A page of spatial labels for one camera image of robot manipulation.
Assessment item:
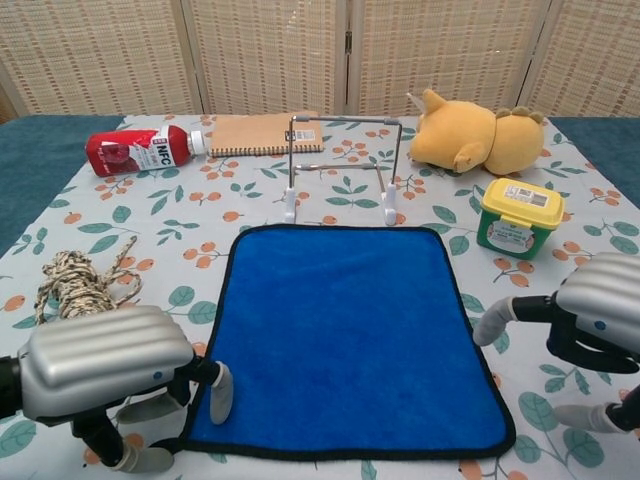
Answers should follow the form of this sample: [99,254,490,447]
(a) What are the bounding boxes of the metal wire rack white feet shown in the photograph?
[282,113,404,227]

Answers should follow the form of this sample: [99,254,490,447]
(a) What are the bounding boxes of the red NFC juice bottle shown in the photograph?
[84,124,207,177]

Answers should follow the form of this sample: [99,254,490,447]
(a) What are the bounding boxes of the floral leaf print tablecloth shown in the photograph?
[0,113,640,480]

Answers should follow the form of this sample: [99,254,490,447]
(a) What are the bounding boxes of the blue microfiber towel black trim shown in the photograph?
[177,224,517,461]

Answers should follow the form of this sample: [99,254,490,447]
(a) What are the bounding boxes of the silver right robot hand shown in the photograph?
[472,252,640,436]

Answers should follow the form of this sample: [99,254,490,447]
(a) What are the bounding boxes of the kraft spiral notebook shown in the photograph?
[207,110,327,159]

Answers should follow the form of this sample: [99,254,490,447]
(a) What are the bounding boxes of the beige speckled rope bundle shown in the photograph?
[33,235,145,329]

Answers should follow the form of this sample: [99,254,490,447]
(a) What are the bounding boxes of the green tub yellow lid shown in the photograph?
[475,178,571,260]

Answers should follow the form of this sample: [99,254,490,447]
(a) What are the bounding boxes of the yellow plush toy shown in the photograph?
[408,88,545,177]

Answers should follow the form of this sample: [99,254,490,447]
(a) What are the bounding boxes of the woven bamboo folding screen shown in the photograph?
[0,0,640,126]

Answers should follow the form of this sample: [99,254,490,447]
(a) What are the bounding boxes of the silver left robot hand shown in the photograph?
[0,304,235,474]

